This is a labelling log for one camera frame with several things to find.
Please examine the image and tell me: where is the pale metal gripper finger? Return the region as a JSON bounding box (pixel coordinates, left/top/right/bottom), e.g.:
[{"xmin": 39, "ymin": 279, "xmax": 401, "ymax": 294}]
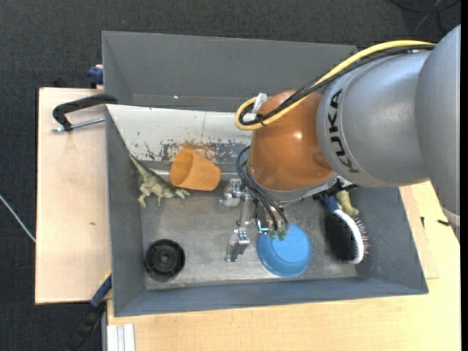
[
  {"xmin": 238, "ymin": 228, "xmax": 252, "ymax": 254},
  {"xmin": 224, "ymin": 230, "xmax": 242, "ymax": 263}
]

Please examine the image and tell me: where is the orange plastic cup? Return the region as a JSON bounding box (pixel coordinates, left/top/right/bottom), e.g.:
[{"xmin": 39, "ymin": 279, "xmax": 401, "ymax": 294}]
[{"xmin": 169, "ymin": 147, "xmax": 222, "ymax": 192}]

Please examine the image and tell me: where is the blue bowl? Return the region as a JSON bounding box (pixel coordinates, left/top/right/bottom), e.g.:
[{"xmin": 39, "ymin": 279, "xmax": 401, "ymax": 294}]
[{"xmin": 255, "ymin": 222, "xmax": 313, "ymax": 279}]

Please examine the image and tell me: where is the black round lid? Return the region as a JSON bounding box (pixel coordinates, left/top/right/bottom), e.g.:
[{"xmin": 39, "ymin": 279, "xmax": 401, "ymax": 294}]
[{"xmin": 143, "ymin": 238, "xmax": 186, "ymax": 282}]

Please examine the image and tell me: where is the pale green toy dinosaur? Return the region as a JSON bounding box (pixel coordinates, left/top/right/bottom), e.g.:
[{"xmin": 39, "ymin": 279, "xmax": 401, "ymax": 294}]
[{"xmin": 129, "ymin": 153, "xmax": 192, "ymax": 208}]

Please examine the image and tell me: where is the pale yellow toy figure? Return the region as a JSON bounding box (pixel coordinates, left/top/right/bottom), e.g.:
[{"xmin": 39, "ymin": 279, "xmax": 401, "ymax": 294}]
[{"xmin": 336, "ymin": 190, "xmax": 361, "ymax": 218}]

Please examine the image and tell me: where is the grey metal bin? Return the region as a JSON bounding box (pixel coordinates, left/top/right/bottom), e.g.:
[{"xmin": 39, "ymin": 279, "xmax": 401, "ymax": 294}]
[{"xmin": 101, "ymin": 30, "xmax": 429, "ymax": 317}]

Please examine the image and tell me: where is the pale wood board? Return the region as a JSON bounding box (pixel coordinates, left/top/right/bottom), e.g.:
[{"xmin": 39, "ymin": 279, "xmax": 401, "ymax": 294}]
[{"xmin": 34, "ymin": 87, "xmax": 113, "ymax": 305}]

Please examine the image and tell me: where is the black hairbrush with blue handle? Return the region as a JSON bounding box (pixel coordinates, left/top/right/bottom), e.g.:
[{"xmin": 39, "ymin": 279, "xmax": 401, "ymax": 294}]
[{"xmin": 320, "ymin": 195, "xmax": 372, "ymax": 266}]

